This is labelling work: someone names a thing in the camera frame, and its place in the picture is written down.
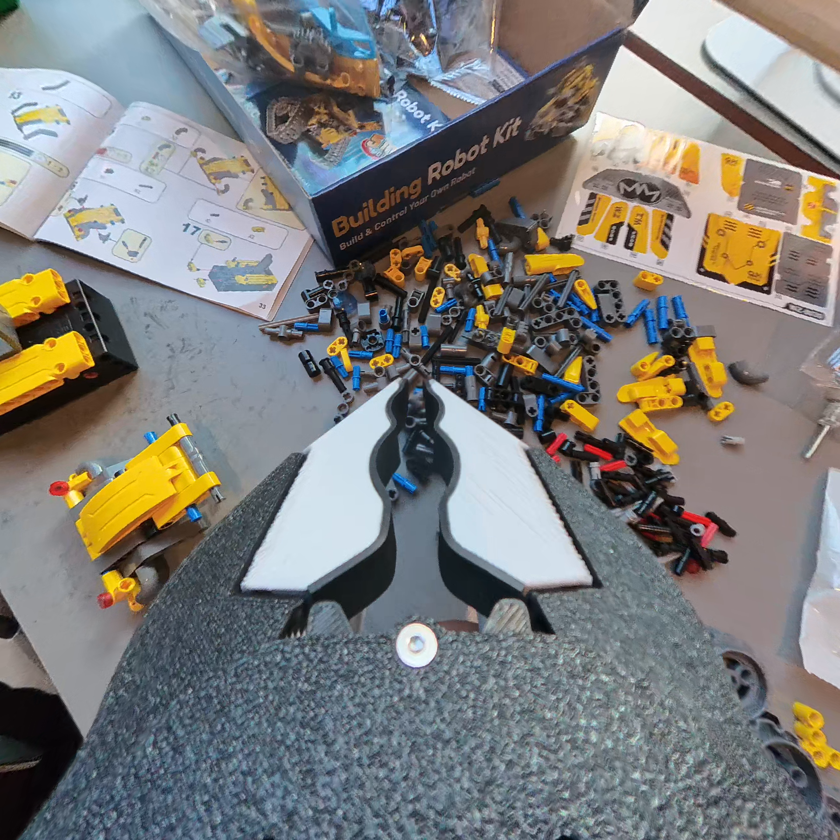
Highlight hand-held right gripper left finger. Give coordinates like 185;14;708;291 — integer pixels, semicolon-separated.
239;378;404;597

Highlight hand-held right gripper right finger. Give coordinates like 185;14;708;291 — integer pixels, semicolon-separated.
423;378;597;593

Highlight pile of building pieces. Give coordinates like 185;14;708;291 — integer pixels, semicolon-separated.
259;193;739;578

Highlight grey desk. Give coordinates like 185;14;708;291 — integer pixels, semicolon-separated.
0;0;840;742

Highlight yellow toy vehicle assembly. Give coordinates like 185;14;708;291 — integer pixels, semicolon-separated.
49;413;224;614

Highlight black battery box yellow beams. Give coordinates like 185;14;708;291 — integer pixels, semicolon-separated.
0;268;139;437

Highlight white paper bag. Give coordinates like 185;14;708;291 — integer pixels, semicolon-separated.
801;468;840;690

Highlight small clear bag with axles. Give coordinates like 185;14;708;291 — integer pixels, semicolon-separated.
799;328;840;460

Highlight blue cardboard kit box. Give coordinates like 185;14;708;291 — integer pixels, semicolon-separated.
134;0;651;268

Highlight instruction booklet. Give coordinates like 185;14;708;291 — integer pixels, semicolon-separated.
0;66;315;322

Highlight yellow grey sticker sheet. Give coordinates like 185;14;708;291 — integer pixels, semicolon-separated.
556;112;840;322

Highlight clear bag blue yellow parts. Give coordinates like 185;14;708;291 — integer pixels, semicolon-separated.
141;0;385;101

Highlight clear plastic bag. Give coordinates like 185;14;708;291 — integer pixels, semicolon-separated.
374;0;526;107

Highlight white rounded tray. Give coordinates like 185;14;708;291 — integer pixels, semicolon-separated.
701;13;840;158

